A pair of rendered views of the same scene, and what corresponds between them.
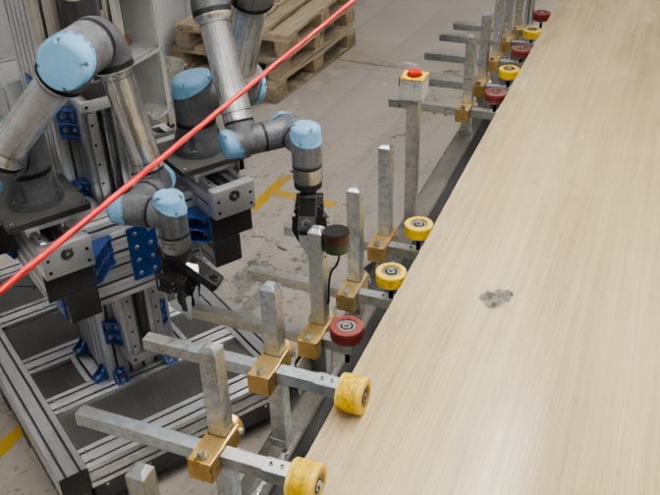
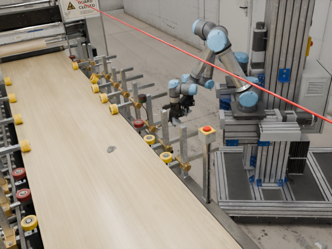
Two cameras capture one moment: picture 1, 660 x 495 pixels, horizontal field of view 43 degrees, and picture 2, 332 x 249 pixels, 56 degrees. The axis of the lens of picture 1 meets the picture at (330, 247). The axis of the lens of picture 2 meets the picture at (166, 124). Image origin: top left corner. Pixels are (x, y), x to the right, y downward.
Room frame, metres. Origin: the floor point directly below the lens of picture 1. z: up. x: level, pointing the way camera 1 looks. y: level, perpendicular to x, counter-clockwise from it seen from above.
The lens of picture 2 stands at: (3.11, -1.47, 2.12)
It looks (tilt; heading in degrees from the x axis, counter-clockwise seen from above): 31 degrees down; 131
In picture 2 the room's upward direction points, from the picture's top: 4 degrees counter-clockwise
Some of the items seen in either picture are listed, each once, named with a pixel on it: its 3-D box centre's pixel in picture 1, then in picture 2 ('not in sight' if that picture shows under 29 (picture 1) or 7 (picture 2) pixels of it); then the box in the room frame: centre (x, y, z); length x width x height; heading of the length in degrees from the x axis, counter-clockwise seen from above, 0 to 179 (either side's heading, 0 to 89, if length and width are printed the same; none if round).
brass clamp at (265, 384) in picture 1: (271, 365); (135, 103); (1.39, 0.13, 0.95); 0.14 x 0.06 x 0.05; 157
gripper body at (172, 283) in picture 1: (177, 268); (187, 99); (1.75, 0.38, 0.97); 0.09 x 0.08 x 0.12; 67
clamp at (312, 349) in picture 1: (318, 333); (149, 126); (1.62, 0.03, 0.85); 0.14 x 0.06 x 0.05; 157
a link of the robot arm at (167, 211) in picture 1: (170, 213); (186, 81); (1.74, 0.38, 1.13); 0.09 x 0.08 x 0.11; 74
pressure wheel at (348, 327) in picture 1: (347, 342); (139, 127); (1.57, -0.03, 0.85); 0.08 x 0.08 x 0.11
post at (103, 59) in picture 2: not in sight; (107, 77); (0.72, 0.41, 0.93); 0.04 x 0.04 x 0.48; 67
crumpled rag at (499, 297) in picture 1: (497, 295); (110, 147); (1.66, -0.41, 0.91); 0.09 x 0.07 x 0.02; 102
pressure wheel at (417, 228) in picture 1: (418, 239); (166, 161); (2.02, -0.25, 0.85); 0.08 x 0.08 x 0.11
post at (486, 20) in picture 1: (482, 71); not in sight; (3.26, -0.64, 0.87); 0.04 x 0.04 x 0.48; 67
